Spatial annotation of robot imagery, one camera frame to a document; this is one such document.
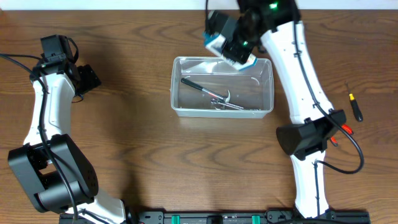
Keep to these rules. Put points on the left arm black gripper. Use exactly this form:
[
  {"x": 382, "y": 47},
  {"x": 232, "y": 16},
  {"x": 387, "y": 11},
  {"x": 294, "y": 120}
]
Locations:
[{"x": 88, "y": 77}]

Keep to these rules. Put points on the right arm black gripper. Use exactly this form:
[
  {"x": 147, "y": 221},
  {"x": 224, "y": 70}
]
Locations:
[{"x": 230, "y": 52}]

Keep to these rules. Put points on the white teal screwdriver box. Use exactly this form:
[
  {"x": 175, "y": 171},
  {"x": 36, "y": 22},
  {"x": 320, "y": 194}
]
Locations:
[{"x": 234, "y": 54}]

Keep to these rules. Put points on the clear plastic container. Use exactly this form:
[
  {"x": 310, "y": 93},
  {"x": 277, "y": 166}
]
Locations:
[{"x": 250, "y": 88}]

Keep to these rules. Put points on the small claw hammer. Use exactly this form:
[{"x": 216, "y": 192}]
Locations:
[{"x": 216, "y": 98}]

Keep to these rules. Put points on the silver ring wrench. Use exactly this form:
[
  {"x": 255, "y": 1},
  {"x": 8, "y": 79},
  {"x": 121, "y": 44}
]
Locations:
[{"x": 222, "y": 105}]

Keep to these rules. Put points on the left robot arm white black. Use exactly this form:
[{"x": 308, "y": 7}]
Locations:
[{"x": 54, "y": 173}]

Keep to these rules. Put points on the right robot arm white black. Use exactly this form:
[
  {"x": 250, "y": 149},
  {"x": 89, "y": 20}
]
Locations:
[{"x": 277, "y": 27}]

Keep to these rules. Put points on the black yellow screwdriver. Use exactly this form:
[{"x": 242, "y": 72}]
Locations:
[{"x": 354, "y": 105}]

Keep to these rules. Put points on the red handled pliers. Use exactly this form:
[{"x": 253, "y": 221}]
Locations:
[{"x": 347, "y": 129}]

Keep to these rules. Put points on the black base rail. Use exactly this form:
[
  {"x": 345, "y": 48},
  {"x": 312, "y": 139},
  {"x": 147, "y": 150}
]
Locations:
[{"x": 268, "y": 217}]

